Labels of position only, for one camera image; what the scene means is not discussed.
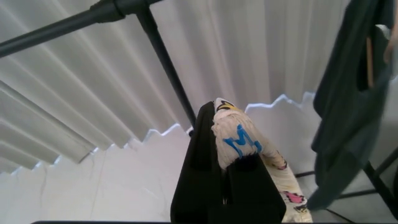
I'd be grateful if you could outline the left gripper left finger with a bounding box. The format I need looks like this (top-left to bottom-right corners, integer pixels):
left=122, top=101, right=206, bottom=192
left=170, top=101, right=226, bottom=222

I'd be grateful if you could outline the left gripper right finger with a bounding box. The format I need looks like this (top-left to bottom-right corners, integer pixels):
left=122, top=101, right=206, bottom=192
left=224, top=154, right=287, bottom=222

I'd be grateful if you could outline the cream printed garment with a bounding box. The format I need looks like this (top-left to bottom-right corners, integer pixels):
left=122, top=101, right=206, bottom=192
left=211, top=97, right=313, bottom=222

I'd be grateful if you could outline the dark grey shirt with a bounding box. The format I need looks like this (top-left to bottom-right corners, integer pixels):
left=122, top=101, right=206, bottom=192
left=306, top=0, right=398, bottom=212

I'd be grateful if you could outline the pink clothes hanger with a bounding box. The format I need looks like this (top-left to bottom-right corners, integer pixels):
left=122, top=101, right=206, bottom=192
left=365, top=23, right=398, bottom=88

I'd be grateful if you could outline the black clothes rack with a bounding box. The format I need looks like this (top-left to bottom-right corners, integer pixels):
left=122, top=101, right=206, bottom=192
left=0, top=0, right=398, bottom=220

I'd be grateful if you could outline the white curtain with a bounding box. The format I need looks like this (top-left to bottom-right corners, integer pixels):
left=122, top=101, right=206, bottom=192
left=0, top=0, right=398, bottom=174

